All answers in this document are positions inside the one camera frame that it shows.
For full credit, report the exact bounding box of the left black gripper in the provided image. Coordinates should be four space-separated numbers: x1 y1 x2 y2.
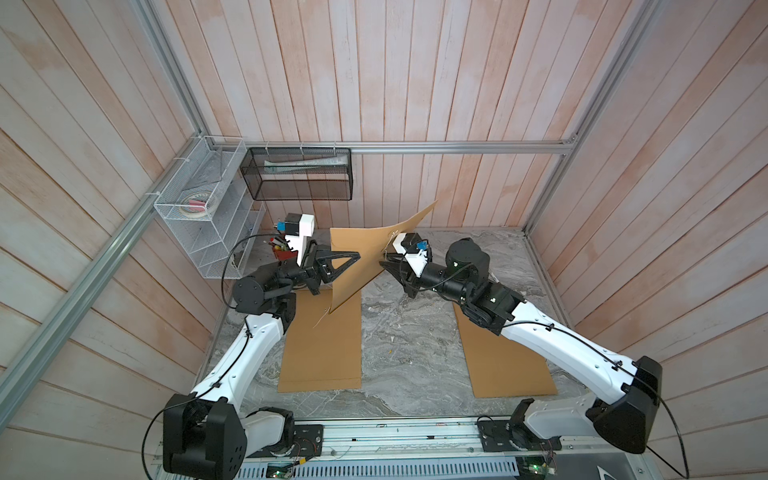
257 239 360 297

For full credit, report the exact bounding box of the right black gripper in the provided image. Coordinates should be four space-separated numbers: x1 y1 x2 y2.
381 254 474 310

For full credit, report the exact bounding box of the brown kraft file bag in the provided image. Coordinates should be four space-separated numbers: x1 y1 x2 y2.
278 289 362 393

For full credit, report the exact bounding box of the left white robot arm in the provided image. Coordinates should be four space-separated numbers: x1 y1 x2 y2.
158 241 360 479

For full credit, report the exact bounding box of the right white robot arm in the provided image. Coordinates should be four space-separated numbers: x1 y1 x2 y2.
376 233 662 454

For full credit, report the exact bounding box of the red metal pencil bucket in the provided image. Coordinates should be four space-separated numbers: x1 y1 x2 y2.
269 236 298 261

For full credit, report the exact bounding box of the tape roll on shelf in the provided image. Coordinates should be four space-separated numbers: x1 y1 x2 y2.
178 191 216 220

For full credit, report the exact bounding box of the black mesh wall basket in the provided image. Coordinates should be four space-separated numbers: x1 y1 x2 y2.
240 146 354 201

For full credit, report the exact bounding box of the horizontal aluminium wall rail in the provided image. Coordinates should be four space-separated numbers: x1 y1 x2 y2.
212 137 576 155

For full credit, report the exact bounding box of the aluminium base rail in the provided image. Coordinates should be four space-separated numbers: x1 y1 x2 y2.
152 413 649 466

